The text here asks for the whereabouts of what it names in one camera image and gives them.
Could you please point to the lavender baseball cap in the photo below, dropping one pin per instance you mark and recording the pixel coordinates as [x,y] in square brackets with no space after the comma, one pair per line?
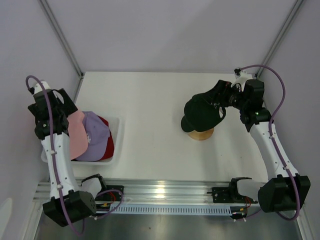
[97,133]

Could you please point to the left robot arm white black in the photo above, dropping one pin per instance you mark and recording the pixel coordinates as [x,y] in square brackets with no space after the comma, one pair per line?
[69,202]

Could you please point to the pink baseball cap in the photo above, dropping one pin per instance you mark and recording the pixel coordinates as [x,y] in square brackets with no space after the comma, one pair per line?
[78,140]

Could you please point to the wooden hat stand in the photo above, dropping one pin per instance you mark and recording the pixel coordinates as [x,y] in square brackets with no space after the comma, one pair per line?
[201,136]

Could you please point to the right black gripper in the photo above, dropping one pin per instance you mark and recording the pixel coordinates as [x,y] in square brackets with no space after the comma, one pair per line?
[223,89]

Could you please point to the white plastic basket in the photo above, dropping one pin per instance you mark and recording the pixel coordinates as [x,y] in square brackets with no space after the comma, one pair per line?
[115,150]

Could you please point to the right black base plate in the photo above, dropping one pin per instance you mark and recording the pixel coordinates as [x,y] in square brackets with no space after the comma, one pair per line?
[221,195]

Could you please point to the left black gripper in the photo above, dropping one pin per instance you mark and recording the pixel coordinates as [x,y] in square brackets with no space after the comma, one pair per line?
[68,108]

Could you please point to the aluminium mounting rail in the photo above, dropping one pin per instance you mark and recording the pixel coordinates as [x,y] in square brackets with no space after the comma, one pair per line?
[157,192]

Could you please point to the left aluminium frame post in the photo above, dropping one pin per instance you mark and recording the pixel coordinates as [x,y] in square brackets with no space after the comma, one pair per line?
[51,18]

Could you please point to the aluminium frame post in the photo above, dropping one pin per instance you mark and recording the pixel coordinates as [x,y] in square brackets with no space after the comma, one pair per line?
[283,30]
[51,18]

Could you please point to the red baseball cap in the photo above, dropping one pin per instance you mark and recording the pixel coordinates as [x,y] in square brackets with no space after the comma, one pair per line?
[110,147]

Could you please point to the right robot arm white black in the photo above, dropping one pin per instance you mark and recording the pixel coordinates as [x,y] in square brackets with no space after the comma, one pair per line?
[286,189]

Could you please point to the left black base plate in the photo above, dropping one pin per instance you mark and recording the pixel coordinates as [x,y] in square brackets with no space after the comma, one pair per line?
[111,193]

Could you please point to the dark green baseball cap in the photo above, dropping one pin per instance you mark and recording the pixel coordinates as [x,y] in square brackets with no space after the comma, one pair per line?
[201,117]

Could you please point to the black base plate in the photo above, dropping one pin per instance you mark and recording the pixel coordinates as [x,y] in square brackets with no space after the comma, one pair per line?
[111,193]
[221,195]

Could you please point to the right aluminium frame post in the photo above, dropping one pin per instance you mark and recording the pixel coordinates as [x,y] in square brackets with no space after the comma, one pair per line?
[283,30]

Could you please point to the white slotted cable duct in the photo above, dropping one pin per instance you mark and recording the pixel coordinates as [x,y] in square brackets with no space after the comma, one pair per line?
[148,209]

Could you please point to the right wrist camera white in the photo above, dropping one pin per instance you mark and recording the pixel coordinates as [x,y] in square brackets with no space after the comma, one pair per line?
[241,76]

